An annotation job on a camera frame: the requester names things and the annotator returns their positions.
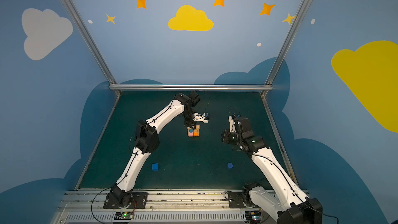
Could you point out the aluminium rear frame bar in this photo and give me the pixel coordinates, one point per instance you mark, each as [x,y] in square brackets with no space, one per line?
[148,87]

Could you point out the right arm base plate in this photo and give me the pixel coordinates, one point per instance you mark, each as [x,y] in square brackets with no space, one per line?
[236,199]

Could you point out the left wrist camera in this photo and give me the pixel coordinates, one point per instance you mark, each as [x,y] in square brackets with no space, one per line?
[201,117]

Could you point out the aluminium left frame post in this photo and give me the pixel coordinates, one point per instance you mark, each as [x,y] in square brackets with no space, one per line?
[82,28]

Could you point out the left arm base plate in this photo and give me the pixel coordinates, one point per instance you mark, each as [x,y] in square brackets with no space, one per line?
[140,199]

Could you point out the right controller board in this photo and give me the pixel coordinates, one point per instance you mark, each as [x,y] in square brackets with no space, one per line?
[253,217]

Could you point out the natural wood block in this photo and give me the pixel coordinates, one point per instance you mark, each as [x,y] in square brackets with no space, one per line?
[194,127]

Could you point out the aluminium right frame post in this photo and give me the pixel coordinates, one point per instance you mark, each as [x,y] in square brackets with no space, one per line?
[294,27]

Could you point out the blue wood cube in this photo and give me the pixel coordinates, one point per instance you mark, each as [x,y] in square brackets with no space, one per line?
[155,167]

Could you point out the left controller board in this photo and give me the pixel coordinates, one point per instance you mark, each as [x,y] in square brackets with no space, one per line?
[125,216]

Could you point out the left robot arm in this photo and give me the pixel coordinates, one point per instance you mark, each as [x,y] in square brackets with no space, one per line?
[147,141]

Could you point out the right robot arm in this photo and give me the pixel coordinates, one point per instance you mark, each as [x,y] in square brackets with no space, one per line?
[289,205]

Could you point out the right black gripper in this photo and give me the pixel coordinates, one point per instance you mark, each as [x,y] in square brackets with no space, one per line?
[227,137]

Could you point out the aluminium front rail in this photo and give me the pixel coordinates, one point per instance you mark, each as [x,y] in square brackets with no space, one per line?
[162,207]

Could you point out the controller board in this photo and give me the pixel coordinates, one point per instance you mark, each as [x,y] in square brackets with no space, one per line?
[125,216]
[253,217]

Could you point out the aluminium frame post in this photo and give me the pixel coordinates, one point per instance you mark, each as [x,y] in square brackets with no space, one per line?
[294,27]
[82,28]

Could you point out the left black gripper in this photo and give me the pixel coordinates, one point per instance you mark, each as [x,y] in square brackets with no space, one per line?
[189,123]

